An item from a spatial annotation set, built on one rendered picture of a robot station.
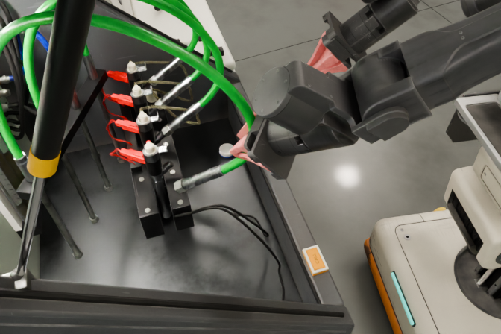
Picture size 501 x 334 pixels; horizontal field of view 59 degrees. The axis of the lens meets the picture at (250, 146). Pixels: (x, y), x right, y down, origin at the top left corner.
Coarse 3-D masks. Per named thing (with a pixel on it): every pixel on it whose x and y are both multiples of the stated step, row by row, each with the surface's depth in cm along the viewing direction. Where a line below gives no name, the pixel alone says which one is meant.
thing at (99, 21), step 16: (32, 16) 50; (48, 16) 50; (96, 16) 50; (0, 32) 52; (16, 32) 52; (128, 32) 50; (144, 32) 50; (0, 48) 54; (160, 48) 52; (176, 48) 52; (192, 64) 53; (208, 64) 54; (224, 80) 55; (240, 96) 57; (0, 112) 63; (0, 128) 65; (16, 144) 68; (16, 160) 70; (240, 160) 65
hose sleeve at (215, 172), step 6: (210, 168) 69; (216, 168) 68; (198, 174) 70; (204, 174) 69; (210, 174) 68; (216, 174) 68; (222, 174) 68; (186, 180) 71; (192, 180) 70; (198, 180) 70; (204, 180) 69; (186, 186) 71; (192, 186) 71
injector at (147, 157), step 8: (144, 152) 78; (152, 160) 79; (160, 160) 81; (168, 160) 83; (152, 168) 80; (160, 168) 82; (168, 168) 83; (152, 176) 82; (160, 176) 83; (160, 184) 85; (160, 192) 87; (160, 200) 89; (160, 208) 92; (168, 208) 92; (168, 216) 93
